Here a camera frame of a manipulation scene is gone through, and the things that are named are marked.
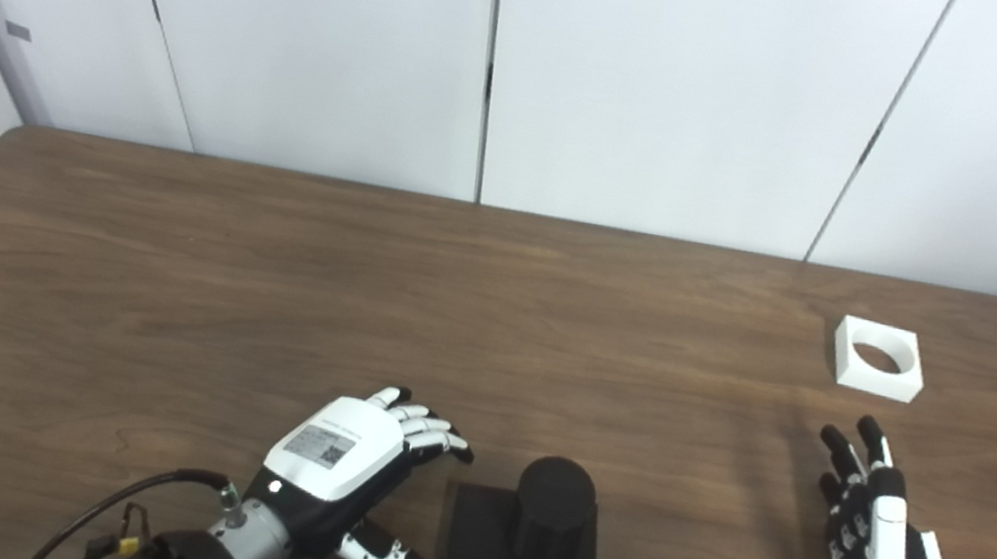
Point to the small gray post label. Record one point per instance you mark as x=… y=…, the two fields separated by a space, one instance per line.
x=18 y=30

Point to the black peg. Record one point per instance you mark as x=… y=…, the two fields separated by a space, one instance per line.
x=552 y=508

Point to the white square piece with hole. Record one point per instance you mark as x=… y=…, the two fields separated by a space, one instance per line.
x=844 y=369

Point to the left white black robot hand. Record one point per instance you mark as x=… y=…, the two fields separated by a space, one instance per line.
x=331 y=453

